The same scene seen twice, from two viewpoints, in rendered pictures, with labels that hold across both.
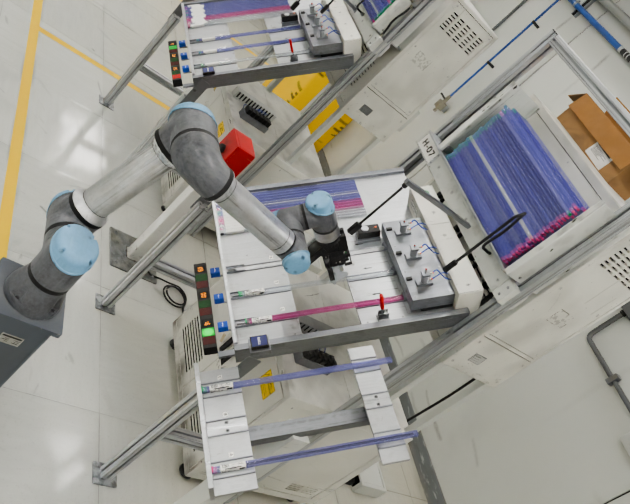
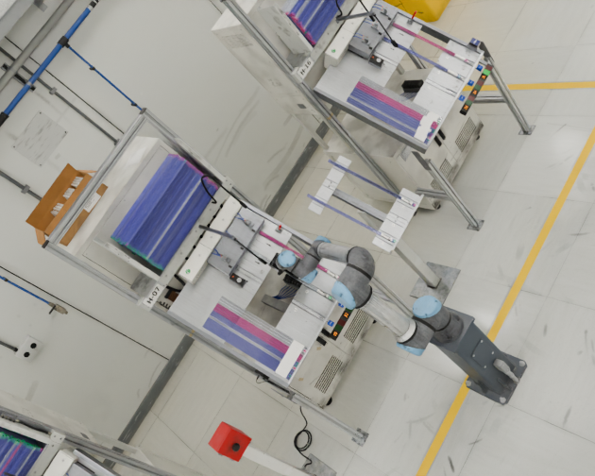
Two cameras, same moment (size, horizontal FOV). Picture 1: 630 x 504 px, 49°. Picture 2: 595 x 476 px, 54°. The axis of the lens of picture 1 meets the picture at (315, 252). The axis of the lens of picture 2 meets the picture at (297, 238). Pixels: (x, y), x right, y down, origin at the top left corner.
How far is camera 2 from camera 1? 2.27 m
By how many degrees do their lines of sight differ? 55
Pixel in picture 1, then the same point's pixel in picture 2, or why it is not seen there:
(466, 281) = (232, 205)
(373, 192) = (201, 309)
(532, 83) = not seen: outside the picture
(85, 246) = (421, 303)
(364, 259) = (253, 268)
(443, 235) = (212, 237)
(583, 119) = not seen: hidden behind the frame
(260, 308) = (327, 281)
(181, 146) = (370, 265)
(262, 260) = (301, 311)
